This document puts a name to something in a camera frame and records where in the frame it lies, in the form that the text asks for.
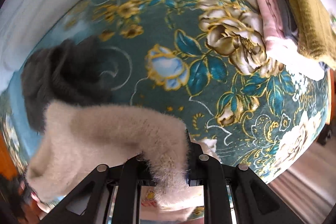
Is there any beige fuzzy cartoon sweater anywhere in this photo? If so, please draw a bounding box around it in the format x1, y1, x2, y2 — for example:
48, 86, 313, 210
26, 101, 204, 221

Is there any orange wooden headboard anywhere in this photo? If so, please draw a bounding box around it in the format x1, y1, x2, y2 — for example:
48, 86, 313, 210
0, 135, 18, 179

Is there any dark grey folded garment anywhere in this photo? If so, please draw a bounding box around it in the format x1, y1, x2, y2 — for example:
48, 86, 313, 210
21, 36, 112, 133

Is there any pink folded garment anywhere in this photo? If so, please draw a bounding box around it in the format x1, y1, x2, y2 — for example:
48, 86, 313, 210
257, 0, 325, 81

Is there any teal floral bed blanket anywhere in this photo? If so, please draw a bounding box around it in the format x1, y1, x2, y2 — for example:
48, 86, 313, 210
0, 0, 330, 222

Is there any olive yellow knitted garment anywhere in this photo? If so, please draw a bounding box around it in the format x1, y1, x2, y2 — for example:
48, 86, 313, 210
288, 0, 335, 70

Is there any grey folded garment in stack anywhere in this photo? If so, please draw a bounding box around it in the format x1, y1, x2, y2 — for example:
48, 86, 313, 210
276, 0, 298, 45

